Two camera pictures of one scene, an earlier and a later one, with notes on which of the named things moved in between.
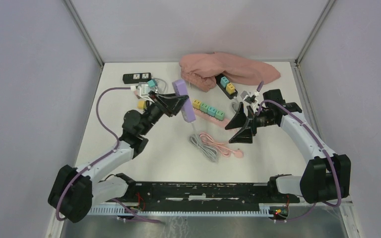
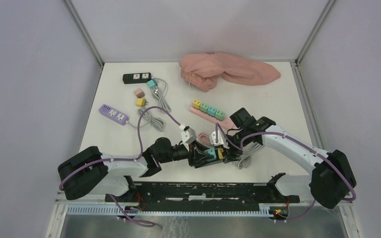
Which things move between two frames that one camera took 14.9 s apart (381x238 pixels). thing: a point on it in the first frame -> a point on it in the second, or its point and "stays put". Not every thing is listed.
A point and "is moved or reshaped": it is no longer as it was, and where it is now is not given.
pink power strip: x=206 y=116 stays put
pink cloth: x=200 y=70 stays put
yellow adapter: x=230 y=89 -> x=220 y=152
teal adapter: x=224 y=81 is moved or reshaped
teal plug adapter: x=152 y=83 stays put
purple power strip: x=180 y=89 -> x=113 y=115
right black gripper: x=244 y=135 -> x=228 y=155
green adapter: x=220 y=115 stays put
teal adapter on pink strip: x=211 y=111 stays put
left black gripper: x=171 y=103 -> x=190 y=153
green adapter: x=204 y=107 stays put
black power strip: x=223 y=82 -> x=200 y=157
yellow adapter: x=142 y=104 stays put
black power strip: x=128 y=78 stays put
